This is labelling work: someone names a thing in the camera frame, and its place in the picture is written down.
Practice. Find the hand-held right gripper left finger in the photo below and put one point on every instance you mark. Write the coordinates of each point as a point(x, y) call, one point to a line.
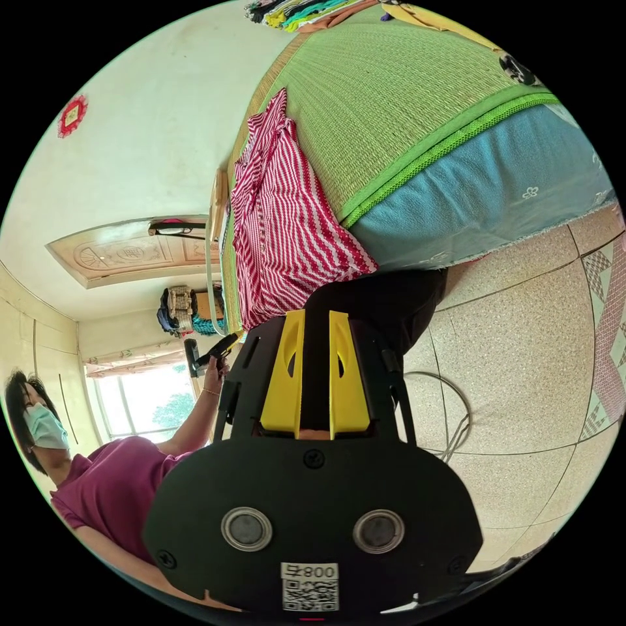
point(286, 391)

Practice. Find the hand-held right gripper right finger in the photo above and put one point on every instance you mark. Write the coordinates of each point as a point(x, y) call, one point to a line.
point(348, 396)

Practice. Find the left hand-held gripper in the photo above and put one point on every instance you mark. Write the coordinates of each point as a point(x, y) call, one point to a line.
point(211, 354)

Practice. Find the person's left forearm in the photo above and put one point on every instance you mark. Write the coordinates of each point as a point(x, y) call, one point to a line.
point(195, 420)

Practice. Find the red striped shirt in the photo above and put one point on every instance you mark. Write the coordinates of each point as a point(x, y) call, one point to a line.
point(286, 230)

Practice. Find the person's left hand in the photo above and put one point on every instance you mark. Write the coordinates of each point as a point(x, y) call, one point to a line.
point(214, 375)

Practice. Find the shelf with bags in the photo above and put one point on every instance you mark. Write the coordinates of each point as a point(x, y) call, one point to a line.
point(181, 308)

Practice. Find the floral curtain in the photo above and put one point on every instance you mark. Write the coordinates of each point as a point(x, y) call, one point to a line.
point(132, 357)

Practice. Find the window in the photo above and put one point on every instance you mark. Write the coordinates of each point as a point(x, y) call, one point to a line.
point(146, 401)

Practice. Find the wooden door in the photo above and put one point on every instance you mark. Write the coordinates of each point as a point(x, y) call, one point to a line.
point(127, 254)

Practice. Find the person's body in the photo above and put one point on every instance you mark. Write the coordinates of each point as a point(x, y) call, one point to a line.
point(112, 484)

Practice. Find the bed with green woven mat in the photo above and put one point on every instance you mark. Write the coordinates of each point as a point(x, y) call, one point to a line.
point(391, 107)

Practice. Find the pile of clothes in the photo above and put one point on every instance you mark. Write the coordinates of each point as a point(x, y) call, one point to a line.
point(293, 13)

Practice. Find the black and white cloth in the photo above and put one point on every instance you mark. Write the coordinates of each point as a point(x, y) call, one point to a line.
point(517, 69)

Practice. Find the red wall ornament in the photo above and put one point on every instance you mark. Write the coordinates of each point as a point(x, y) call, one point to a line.
point(73, 116)

